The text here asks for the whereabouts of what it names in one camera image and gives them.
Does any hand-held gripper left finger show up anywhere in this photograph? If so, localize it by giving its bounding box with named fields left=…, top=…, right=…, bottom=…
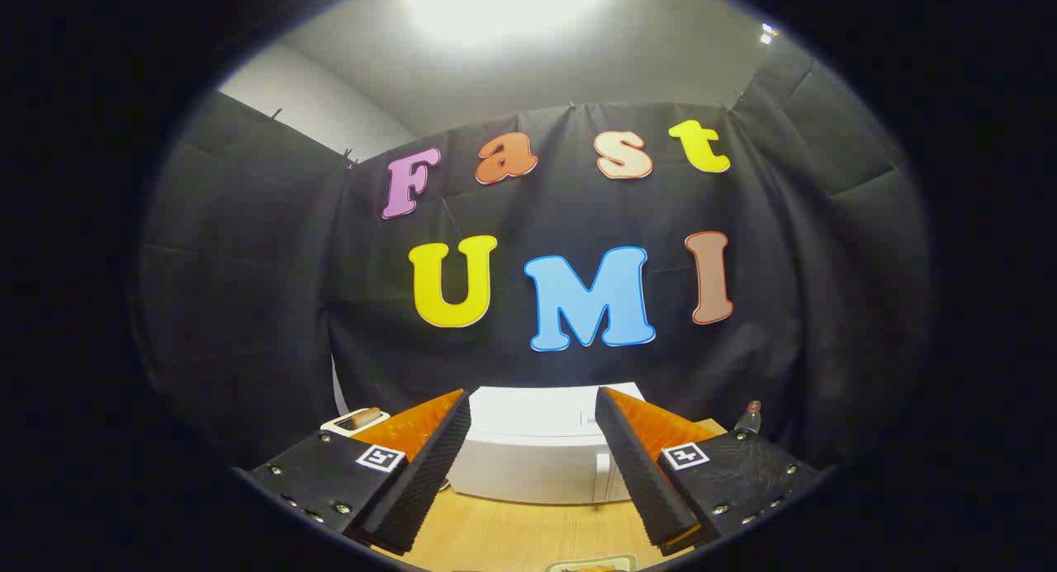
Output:
left=234, top=388, right=472, bottom=556

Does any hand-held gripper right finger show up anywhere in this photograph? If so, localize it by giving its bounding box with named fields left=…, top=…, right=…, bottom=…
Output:
left=595, top=385, right=827, bottom=556

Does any white microwave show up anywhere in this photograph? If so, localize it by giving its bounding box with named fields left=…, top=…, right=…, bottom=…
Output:
left=446, top=382, right=653, bottom=505

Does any cream food plate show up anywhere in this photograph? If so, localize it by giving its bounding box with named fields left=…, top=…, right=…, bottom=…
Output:
left=545, top=553, right=639, bottom=572

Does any cream toaster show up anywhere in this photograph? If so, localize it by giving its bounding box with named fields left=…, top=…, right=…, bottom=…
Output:
left=320, top=407, right=391, bottom=437

